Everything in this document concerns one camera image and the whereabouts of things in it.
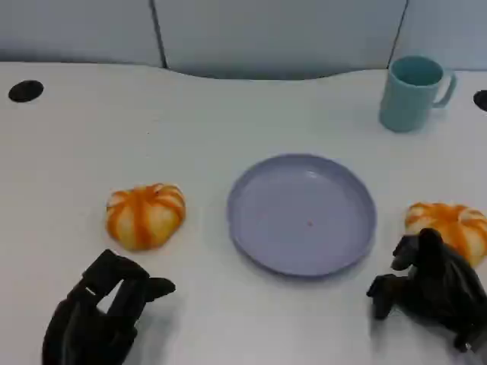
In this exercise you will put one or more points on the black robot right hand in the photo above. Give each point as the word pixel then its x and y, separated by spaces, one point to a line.
pixel 437 289

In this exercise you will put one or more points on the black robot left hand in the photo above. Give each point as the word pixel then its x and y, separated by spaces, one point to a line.
pixel 87 323

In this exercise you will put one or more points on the orange and white bread roll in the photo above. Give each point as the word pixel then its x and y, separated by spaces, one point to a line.
pixel 449 217
pixel 144 218

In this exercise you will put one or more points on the lilac plate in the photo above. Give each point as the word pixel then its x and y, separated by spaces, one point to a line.
pixel 300 216

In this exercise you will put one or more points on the pale green mug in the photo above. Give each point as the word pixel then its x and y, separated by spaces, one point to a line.
pixel 409 102

